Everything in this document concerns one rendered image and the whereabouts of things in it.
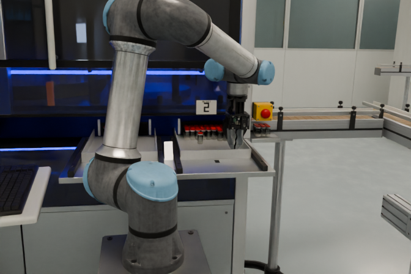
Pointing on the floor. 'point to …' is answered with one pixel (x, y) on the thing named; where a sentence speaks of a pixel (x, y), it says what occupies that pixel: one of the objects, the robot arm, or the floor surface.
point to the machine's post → (238, 220)
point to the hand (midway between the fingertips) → (233, 147)
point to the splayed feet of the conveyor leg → (261, 266)
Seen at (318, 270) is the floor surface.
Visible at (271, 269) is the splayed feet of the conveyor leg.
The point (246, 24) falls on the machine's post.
